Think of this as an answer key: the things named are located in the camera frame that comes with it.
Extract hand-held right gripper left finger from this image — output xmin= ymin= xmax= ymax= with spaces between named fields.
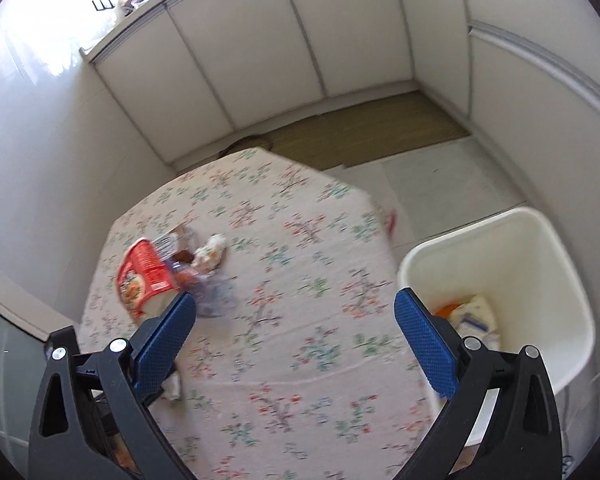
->
xmin=27 ymin=291 xmax=197 ymax=480

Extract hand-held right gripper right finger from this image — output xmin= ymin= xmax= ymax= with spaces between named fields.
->
xmin=394 ymin=287 xmax=563 ymax=480

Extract light blue drink carton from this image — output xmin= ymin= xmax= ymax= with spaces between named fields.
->
xmin=452 ymin=310 xmax=501 ymax=348

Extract white plastic bag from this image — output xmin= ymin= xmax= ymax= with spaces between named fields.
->
xmin=180 ymin=265 xmax=238 ymax=318

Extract small white drink carton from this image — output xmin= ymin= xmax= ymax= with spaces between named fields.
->
xmin=462 ymin=295 xmax=498 ymax=331

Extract red instant noodle bowl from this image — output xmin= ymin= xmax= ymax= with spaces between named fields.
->
xmin=116 ymin=238 xmax=191 ymax=318

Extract white paper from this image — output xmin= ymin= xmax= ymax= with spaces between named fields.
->
xmin=192 ymin=234 xmax=227 ymax=273

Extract white plastic bin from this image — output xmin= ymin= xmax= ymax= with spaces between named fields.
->
xmin=397 ymin=206 xmax=597 ymax=448

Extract small white paper scrap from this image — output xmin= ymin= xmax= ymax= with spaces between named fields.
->
xmin=160 ymin=370 xmax=183 ymax=402

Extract floral tablecloth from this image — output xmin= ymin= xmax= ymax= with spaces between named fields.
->
xmin=77 ymin=146 xmax=443 ymax=480

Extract olive floor mat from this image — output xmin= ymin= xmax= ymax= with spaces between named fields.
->
xmin=220 ymin=91 xmax=471 ymax=173

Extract white kitchen cabinets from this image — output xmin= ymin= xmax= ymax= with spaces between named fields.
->
xmin=80 ymin=0 xmax=600 ymax=221

